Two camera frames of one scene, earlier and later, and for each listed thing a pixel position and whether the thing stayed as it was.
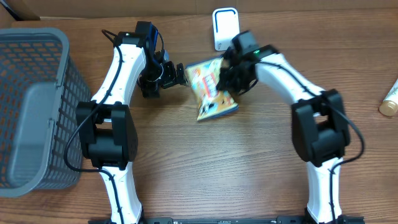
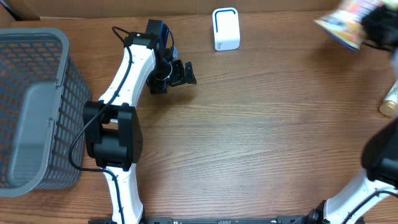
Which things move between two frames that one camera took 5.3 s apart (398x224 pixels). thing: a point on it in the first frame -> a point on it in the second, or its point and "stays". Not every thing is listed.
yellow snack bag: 211,101 -> 344,24
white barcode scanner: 226,24 stays
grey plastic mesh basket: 40,85 stays
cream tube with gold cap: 389,106 stays
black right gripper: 226,82 -> 369,22
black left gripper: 171,79 stays
